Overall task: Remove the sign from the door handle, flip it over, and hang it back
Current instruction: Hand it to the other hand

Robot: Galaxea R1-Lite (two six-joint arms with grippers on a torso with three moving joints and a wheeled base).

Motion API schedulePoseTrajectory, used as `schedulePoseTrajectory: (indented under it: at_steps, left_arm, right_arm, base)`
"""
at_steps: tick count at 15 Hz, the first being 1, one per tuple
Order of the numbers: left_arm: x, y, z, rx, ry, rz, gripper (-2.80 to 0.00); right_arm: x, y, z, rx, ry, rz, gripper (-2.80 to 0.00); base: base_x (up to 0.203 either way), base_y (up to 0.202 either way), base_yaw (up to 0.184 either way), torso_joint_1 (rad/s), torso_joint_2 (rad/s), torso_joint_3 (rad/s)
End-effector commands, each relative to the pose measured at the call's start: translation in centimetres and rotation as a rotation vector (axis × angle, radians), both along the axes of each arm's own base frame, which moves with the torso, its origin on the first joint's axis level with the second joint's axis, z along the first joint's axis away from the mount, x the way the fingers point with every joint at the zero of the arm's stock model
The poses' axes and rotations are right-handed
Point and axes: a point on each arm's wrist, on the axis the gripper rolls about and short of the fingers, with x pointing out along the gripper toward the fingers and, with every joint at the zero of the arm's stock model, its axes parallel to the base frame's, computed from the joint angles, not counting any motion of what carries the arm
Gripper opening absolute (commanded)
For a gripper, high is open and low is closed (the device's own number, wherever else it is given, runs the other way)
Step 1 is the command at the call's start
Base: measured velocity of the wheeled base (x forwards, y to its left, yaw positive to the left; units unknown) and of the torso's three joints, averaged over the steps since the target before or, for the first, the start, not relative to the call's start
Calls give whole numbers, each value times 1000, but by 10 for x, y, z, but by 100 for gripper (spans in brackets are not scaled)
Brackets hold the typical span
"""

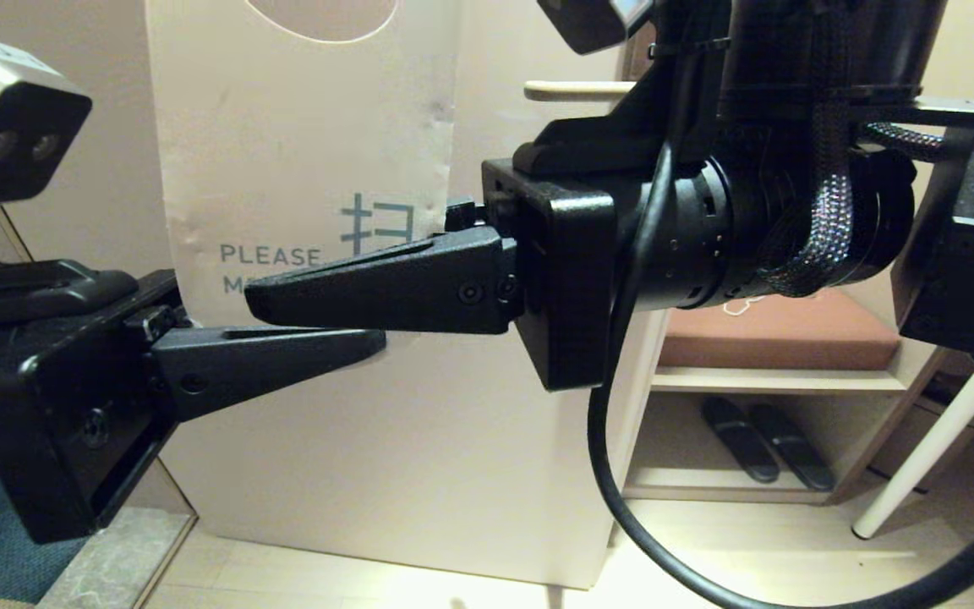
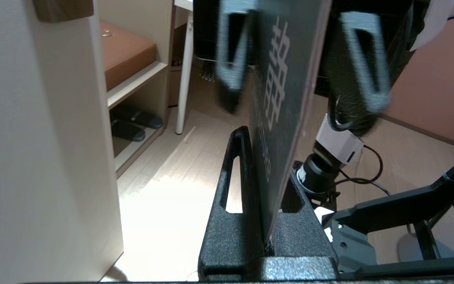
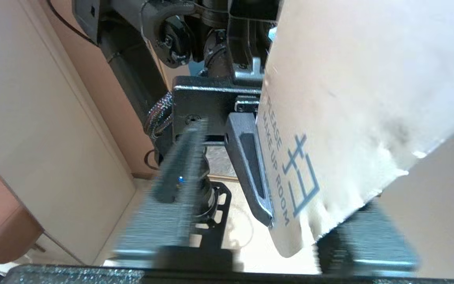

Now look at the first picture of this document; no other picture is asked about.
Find black slipper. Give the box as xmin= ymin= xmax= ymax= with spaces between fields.
xmin=747 ymin=402 xmax=836 ymax=493
xmin=701 ymin=396 xmax=781 ymax=485

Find black right camera bracket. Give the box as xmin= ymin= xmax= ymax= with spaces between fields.
xmin=512 ymin=0 xmax=735 ymax=179

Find grey marble threshold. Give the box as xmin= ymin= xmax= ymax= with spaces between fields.
xmin=35 ymin=505 xmax=199 ymax=609

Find black camera bracket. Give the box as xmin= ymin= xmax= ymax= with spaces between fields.
xmin=512 ymin=0 xmax=735 ymax=179
xmin=0 ymin=207 xmax=141 ymax=332

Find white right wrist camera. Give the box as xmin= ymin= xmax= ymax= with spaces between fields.
xmin=536 ymin=0 xmax=657 ymax=57

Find blue carpet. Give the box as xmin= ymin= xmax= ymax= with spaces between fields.
xmin=0 ymin=474 xmax=95 ymax=606

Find braided right arm cable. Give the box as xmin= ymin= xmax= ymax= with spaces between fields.
xmin=756 ymin=17 xmax=953 ymax=298

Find brown seat cushion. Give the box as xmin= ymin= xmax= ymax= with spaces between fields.
xmin=659 ymin=288 xmax=902 ymax=371

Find black left camera bracket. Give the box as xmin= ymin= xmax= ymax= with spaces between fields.
xmin=0 ymin=207 xmax=141 ymax=332

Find cream door handle lever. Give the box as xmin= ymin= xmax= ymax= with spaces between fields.
xmin=525 ymin=80 xmax=637 ymax=103

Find beige door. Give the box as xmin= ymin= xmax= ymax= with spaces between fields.
xmin=0 ymin=0 xmax=750 ymax=591

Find black smooth cable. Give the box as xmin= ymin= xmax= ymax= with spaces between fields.
xmin=586 ymin=142 xmax=974 ymax=609

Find white table leg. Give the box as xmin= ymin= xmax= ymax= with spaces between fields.
xmin=852 ymin=368 xmax=974 ymax=540

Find grey do-not-disturb door sign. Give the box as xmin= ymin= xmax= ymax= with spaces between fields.
xmin=145 ymin=0 xmax=462 ymax=336

